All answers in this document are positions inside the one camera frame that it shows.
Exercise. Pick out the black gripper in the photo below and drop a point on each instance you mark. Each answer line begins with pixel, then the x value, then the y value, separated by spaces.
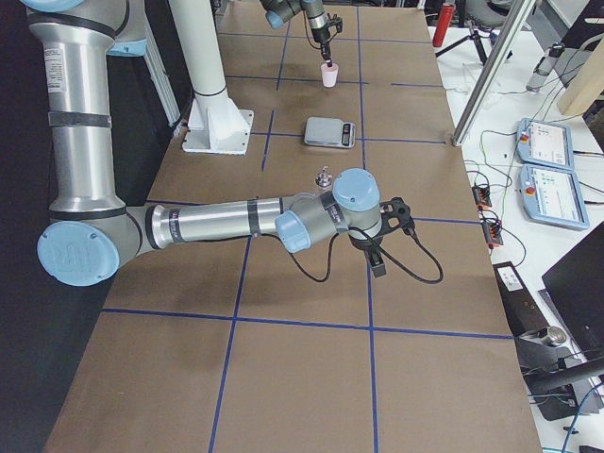
pixel 363 244
pixel 321 34

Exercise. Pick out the clear glass sauce bottle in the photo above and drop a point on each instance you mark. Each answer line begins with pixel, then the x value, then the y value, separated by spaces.
pixel 323 179

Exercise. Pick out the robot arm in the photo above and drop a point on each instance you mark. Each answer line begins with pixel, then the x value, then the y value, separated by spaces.
pixel 280 12
pixel 98 221

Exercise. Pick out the white digital kitchen scale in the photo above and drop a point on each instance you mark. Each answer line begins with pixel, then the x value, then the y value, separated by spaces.
pixel 329 132

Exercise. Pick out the red cylinder bottle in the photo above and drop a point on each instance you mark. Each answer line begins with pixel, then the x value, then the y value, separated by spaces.
pixel 445 17

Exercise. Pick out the orange black usb hub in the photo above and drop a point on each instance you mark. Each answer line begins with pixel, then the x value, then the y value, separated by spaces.
pixel 482 196

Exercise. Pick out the black box with label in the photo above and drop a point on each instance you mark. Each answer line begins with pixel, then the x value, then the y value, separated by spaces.
pixel 522 312

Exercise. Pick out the brown paper table cover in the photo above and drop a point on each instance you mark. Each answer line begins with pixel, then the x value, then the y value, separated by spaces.
pixel 238 347

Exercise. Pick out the lower blue teach pendant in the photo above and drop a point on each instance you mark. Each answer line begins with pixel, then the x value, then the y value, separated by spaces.
pixel 552 196

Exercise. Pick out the blue teach pendant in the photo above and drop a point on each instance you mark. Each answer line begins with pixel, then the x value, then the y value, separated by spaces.
pixel 543 143
pixel 552 196

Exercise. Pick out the black monitor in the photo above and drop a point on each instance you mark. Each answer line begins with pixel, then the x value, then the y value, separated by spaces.
pixel 575 286

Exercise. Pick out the upper blue teach pendant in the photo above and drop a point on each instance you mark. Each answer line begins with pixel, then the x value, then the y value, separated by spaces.
pixel 543 143

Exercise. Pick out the wooden beam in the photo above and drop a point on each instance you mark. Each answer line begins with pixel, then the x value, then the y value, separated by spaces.
pixel 586 87

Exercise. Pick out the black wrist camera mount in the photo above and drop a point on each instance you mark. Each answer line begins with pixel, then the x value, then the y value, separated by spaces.
pixel 396 214
pixel 336 22

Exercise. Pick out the white pedestal column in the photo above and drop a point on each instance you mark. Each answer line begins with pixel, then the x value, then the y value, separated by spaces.
pixel 216 125

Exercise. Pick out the black camera tripod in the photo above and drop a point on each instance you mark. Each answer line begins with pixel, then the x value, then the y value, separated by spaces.
pixel 473 37

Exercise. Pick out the aluminium frame post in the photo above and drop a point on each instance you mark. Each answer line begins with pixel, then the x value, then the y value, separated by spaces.
pixel 517 16

